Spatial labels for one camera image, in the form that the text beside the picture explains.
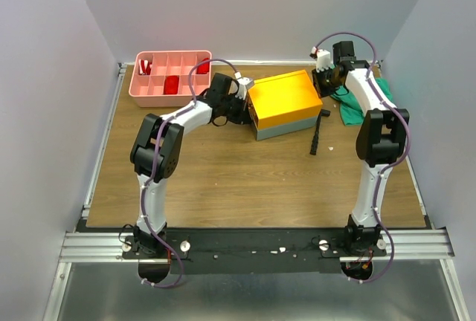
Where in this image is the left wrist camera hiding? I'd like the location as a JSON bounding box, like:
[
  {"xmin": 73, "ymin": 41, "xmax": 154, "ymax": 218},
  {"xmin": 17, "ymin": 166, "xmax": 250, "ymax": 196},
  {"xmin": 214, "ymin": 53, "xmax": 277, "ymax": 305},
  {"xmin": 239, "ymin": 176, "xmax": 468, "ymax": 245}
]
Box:
[{"xmin": 234, "ymin": 72, "xmax": 254, "ymax": 100}]

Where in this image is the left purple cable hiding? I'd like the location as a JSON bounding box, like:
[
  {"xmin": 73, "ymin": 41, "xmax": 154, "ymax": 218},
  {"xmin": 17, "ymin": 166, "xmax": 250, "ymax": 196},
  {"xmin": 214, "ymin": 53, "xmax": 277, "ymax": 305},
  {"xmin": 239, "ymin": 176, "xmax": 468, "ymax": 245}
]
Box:
[{"xmin": 140, "ymin": 59, "xmax": 246, "ymax": 289}]

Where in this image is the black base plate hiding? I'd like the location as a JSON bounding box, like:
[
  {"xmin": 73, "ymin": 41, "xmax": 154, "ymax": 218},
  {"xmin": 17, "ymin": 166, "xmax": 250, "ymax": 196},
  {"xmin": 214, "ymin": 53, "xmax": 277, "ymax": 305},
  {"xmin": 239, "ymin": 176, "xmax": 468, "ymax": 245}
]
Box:
[{"xmin": 122, "ymin": 227, "xmax": 387, "ymax": 275}]

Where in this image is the red object front compartment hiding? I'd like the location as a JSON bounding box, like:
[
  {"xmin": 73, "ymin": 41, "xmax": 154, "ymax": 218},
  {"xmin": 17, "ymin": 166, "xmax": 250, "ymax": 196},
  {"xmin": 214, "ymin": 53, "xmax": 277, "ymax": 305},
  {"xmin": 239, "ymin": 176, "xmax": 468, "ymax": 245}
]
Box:
[{"xmin": 163, "ymin": 75, "xmax": 180, "ymax": 95}]

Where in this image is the red object compartment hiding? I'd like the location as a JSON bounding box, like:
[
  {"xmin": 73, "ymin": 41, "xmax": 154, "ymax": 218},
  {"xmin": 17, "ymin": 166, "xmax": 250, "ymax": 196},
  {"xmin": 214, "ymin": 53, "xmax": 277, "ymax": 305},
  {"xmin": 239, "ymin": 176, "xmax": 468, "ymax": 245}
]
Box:
[
  {"xmin": 163, "ymin": 75, "xmax": 180, "ymax": 95},
  {"xmin": 196, "ymin": 58, "xmax": 210, "ymax": 74}
]

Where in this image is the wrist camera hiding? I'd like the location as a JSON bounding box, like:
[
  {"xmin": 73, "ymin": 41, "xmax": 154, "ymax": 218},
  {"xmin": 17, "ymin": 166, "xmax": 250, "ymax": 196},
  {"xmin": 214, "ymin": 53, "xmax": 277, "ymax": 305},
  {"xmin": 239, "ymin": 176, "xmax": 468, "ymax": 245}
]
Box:
[
  {"xmin": 309, "ymin": 47, "xmax": 332, "ymax": 72},
  {"xmin": 234, "ymin": 72, "xmax": 254, "ymax": 100}
]

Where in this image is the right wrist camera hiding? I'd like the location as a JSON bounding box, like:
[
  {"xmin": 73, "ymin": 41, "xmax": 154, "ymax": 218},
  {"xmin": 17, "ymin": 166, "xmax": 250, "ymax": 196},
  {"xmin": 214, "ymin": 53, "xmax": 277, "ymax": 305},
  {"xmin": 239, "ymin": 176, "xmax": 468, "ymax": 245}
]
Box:
[{"xmin": 309, "ymin": 47, "xmax": 332, "ymax": 72}]

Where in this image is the red object back compartment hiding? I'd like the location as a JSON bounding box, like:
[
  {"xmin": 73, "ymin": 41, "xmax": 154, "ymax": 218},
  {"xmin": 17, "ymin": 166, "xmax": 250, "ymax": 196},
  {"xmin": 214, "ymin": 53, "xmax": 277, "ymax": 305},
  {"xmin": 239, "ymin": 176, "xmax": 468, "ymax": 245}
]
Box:
[{"xmin": 196, "ymin": 58, "xmax": 210, "ymax": 74}]

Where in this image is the aluminium rail frame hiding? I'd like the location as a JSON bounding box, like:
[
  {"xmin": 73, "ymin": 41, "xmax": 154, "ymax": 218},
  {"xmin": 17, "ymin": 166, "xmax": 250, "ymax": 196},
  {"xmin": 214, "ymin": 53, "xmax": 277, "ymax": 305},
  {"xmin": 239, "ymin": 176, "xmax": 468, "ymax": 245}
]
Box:
[{"xmin": 45, "ymin": 75, "xmax": 469, "ymax": 320}]

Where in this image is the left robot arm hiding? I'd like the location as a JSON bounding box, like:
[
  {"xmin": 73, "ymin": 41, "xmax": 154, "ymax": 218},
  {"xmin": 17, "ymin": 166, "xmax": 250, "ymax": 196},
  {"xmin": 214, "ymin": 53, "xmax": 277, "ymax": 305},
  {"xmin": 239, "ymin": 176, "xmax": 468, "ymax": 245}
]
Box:
[{"xmin": 130, "ymin": 72, "xmax": 254, "ymax": 258}]

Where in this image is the green cloth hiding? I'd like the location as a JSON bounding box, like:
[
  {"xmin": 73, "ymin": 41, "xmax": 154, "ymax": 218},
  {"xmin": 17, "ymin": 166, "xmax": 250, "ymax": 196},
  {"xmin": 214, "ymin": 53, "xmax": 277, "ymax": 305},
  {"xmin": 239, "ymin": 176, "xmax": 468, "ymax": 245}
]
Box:
[{"xmin": 331, "ymin": 77, "xmax": 393, "ymax": 126}]

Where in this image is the black ribbed tool handle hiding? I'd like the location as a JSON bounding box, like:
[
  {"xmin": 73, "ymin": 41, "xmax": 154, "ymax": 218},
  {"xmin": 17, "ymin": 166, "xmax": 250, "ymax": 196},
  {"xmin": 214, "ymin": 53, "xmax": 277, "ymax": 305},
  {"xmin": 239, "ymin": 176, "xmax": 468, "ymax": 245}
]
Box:
[{"xmin": 309, "ymin": 109, "xmax": 331, "ymax": 155}]

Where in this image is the pink compartment tray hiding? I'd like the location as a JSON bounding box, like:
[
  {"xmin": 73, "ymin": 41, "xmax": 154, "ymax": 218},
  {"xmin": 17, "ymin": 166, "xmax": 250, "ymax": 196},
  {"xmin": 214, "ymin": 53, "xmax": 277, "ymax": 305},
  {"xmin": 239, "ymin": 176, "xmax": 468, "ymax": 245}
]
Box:
[{"xmin": 129, "ymin": 50, "xmax": 212, "ymax": 108}]

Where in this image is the red white striped item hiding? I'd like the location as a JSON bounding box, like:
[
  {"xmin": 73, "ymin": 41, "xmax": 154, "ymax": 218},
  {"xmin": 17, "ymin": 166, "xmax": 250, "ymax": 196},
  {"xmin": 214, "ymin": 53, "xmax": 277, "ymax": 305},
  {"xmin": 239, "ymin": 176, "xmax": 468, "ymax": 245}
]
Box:
[{"xmin": 138, "ymin": 59, "xmax": 152, "ymax": 76}]

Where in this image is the yellow and grey drawer box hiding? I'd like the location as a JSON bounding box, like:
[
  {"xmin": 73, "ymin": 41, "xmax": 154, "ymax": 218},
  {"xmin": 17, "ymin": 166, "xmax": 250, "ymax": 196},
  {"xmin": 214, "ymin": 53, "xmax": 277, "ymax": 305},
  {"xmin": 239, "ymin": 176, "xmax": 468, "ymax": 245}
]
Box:
[{"xmin": 248, "ymin": 70, "xmax": 323, "ymax": 140}]

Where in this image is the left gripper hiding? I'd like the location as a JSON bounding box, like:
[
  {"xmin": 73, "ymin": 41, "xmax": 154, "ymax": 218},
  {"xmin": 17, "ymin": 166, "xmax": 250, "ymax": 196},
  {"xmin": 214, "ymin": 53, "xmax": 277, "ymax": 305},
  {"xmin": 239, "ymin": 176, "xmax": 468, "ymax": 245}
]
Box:
[{"xmin": 221, "ymin": 93, "xmax": 253, "ymax": 125}]

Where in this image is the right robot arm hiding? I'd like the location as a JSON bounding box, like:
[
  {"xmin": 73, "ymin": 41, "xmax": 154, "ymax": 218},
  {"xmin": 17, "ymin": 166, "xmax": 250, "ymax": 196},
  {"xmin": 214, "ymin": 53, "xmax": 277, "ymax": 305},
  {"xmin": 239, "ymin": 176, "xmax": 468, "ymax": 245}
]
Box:
[{"xmin": 310, "ymin": 41, "xmax": 409, "ymax": 256}]

